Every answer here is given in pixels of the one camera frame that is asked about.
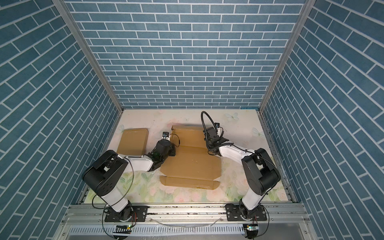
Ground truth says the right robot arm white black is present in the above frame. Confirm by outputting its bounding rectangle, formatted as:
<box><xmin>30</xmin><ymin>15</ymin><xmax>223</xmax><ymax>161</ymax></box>
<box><xmin>203</xmin><ymin>127</ymin><xmax>281</xmax><ymax>219</ymax></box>

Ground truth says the left green circuit board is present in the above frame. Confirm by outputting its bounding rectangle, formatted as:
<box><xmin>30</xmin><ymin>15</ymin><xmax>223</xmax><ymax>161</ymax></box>
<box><xmin>113</xmin><ymin>225</ymin><xmax>133</xmax><ymax>235</ymax></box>

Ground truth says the brown cardboard box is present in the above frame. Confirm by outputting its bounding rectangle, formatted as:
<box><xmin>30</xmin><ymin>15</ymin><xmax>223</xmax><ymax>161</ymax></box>
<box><xmin>117</xmin><ymin>129</ymin><xmax>149</xmax><ymax>156</ymax></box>
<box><xmin>160</xmin><ymin>125</ymin><xmax>222</xmax><ymax>190</ymax></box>

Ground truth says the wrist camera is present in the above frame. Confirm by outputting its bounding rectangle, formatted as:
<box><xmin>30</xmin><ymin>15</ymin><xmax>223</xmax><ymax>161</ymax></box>
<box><xmin>215</xmin><ymin>123</ymin><xmax>224</xmax><ymax>138</ymax></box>
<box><xmin>162</xmin><ymin>132</ymin><xmax>170</xmax><ymax>142</ymax></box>

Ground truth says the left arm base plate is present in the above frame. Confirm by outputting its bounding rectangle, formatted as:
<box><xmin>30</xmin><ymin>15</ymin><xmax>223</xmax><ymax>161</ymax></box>
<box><xmin>104</xmin><ymin>206</ymin><xmax>149</xmax><ymax>224</ymax></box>

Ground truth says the aluminium front rail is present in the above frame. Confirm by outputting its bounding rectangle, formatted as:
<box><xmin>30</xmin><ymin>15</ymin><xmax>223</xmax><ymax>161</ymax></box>
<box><xmin>63</xmin><ymin>202</ymin><xmax>310</xmax><ymax>225</ymax></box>

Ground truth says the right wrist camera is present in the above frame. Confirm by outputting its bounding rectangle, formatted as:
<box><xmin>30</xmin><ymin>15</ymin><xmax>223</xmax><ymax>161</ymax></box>
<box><xmin>215</xmin><ymin>123</ymin><xmax>224</xmax><ymax>138</ymax></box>

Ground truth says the white slotted cable duct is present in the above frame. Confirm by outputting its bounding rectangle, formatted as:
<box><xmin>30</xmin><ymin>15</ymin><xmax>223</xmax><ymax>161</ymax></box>
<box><xmin>68</xmin><ymin>224</ymin><xmax>245</xmax><ymax>237</ymax></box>

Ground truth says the aluminium corner post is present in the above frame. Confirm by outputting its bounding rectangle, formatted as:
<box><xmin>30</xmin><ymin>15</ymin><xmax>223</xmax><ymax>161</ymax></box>
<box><xmin>259</xmin><ymin>0</ymin><xmax>316</xmax><ymax>113</ymax></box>
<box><xmin>52</xmin><ymin>0</ymin><xmax>124</xmax><ymax>114</ymax></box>

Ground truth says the left aluminium corner post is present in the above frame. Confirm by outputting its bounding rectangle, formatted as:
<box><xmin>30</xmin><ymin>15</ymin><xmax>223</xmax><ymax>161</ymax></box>
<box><xmin>52</xmin><ymin>0</ymin><xmax>124</xmax><ymax>114</ymax></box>

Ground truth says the right green circuit board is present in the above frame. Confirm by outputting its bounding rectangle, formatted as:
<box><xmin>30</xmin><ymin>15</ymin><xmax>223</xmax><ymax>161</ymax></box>
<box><xmin>243</xmin><ymin>224</ymin><xmax>259</xmax><ymax>234</ymax></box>

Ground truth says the green circuit board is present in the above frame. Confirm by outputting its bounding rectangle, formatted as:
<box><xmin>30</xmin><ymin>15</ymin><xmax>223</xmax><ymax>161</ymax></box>
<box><xmin>113</xmin><ymin>225</ymin><xmax>133</xmax><ymax>235</ymax></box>
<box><xmin>243</xmin><ymin>224</ymin><xmax>259</xmax><ymax>234</ymax></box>

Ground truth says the right aluminium corner post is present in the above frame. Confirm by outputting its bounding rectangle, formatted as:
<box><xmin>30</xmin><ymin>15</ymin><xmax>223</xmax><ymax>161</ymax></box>
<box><xmin>259</xmin><ymin>0</ymin><xmax>316</xmax><ymax>113</ymax></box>

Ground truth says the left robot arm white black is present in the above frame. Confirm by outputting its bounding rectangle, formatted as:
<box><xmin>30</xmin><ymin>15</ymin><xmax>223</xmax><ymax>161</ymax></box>
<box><xmin>82</xmin><ymin>139</ymin><xmax>179</xmax><ymax>220</ymax></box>

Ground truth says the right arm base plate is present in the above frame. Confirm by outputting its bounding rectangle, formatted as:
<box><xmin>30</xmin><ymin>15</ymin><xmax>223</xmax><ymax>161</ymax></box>
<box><xmin>225</xmin><ymin>204</ymin><xmax>267</xmax><ymax>222</ymax></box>

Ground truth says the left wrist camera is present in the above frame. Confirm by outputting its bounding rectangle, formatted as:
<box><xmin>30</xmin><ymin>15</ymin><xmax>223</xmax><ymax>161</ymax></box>
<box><xmin>162</xmin><ymin>132</ymin><xmax>170</xmax><ymax>142</ymax></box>

